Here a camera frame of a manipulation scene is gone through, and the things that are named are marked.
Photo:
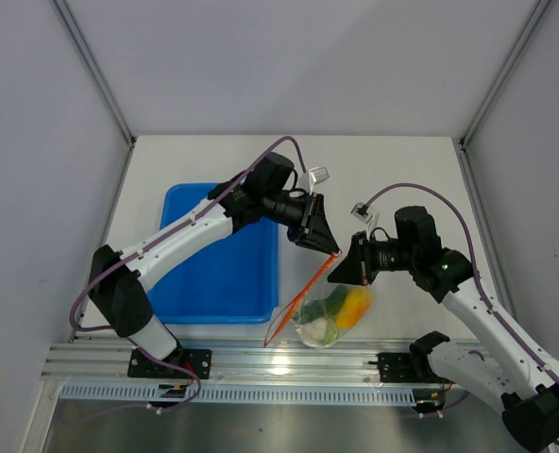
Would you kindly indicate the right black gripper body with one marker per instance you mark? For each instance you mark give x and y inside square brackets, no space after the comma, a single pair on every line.
[371,260]

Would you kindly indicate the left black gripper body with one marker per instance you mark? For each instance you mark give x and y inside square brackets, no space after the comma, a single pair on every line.
[296,232]

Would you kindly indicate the yellow orange mango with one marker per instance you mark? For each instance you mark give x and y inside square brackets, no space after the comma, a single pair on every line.
[356,304]

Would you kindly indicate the dark green cucumber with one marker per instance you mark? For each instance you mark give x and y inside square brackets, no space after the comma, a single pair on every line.
[328,306]

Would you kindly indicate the clear zip bag orange zipper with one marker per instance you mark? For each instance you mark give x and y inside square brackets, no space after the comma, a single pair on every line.
[316,288]

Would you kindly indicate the green grape bunch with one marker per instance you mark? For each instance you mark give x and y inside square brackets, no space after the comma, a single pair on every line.
[332,335]

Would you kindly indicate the white cauliflower with leaves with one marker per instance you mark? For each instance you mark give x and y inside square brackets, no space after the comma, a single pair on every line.
[312,334]

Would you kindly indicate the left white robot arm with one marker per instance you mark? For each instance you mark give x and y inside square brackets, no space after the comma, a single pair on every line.
[120,280]

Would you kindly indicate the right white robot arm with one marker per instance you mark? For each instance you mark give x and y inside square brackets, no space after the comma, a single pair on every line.
[519,380]

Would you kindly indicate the blue plastic bin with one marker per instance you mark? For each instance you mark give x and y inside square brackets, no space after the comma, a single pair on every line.
[234,281]

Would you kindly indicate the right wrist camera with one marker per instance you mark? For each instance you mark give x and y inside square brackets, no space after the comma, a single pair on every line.
[366,214]

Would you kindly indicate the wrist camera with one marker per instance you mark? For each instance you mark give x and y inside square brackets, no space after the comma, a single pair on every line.
[366,214]
[312,178]

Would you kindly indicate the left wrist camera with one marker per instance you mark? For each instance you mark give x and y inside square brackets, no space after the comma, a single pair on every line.
[312,178]

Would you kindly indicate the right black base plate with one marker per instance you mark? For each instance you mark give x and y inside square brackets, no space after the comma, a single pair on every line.
[398,368]

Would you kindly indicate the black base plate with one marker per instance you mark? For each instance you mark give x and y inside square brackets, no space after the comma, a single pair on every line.
[398,368]
[185,363]

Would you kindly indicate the right aluminium frame post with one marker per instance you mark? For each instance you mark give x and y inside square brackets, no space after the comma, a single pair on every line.
[524,39]

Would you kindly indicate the aluminium frame post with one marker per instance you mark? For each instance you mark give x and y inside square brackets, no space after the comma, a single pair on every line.
[524,39]
[85,53]

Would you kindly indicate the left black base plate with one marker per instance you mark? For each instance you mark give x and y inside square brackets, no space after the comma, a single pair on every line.
[185,363]

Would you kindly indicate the white slotted cable duct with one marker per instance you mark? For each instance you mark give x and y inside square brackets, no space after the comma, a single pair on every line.
[245,394]

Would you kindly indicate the aluminium front rail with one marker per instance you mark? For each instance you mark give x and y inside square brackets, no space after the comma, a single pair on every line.
[232,362]

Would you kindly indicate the left aluminium frame post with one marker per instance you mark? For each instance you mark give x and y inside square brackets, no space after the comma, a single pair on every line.
[85,53]

